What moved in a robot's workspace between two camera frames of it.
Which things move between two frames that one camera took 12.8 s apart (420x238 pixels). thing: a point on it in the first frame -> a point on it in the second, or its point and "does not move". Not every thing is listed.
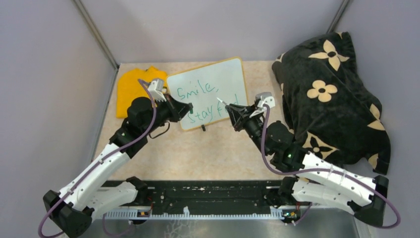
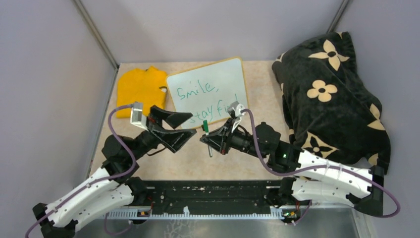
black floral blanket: x=331 y=109 does not move
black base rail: x=204 y=196 does not move
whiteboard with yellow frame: x=201 y=86 does not move
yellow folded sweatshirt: x=129 y=87 does not move
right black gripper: x=246 y=112 -> x=222 y=143
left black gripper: x=179 y=111 -> x=174 y=139
